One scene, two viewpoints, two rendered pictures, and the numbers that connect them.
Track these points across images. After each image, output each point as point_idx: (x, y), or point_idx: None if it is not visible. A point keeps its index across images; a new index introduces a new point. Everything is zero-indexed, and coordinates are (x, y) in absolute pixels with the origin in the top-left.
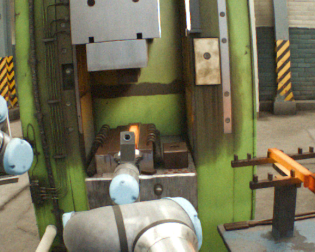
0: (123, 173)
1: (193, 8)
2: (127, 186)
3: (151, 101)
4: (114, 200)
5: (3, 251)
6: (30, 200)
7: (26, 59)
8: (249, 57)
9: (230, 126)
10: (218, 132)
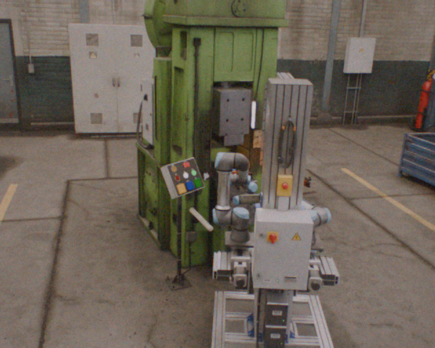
0: (250, 181)
1: (255, 119)
2: (255, 186)
3: (221, 150)
4: (251, 190)
5: (102, 240)
6: (81, 208)
7: (191, 138)
8: None
9: (262, 162)
10: (257, 164)
